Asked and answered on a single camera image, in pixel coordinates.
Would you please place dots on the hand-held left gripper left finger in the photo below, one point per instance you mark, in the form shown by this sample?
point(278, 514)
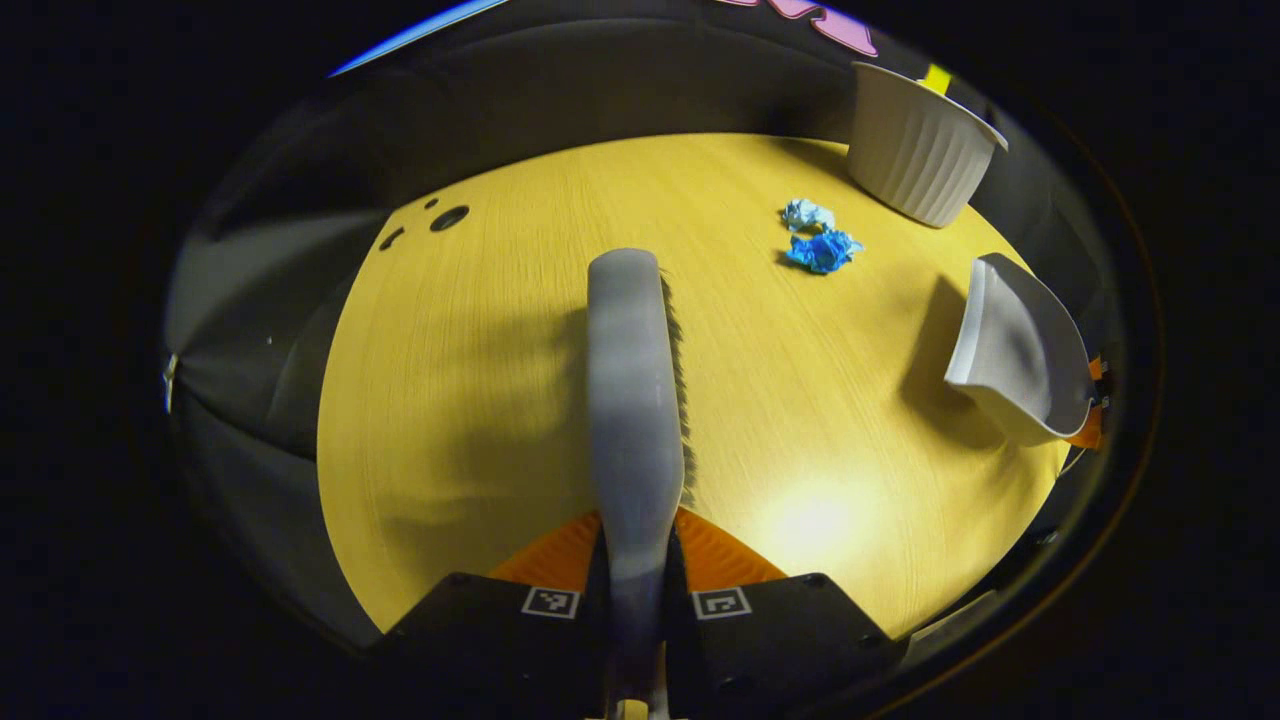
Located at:
point(500, 640)

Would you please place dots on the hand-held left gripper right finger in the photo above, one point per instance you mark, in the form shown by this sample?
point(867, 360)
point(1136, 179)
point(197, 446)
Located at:
point(780, 640)

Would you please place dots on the grey dustpan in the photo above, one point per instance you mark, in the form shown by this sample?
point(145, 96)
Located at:
point(1020, 360)

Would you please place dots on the small grey broom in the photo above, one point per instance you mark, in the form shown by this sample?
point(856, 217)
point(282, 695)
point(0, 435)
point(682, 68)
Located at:
point(630, 400)

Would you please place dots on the white ribbed garbage bin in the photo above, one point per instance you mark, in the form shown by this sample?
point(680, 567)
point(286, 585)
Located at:
point(915, 150)

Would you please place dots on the light blue paper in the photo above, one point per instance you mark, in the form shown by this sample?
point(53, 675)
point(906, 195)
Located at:
point(807, 214)

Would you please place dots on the yellow wooden desktop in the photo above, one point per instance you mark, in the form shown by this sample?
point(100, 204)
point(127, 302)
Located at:
point(480, 350)

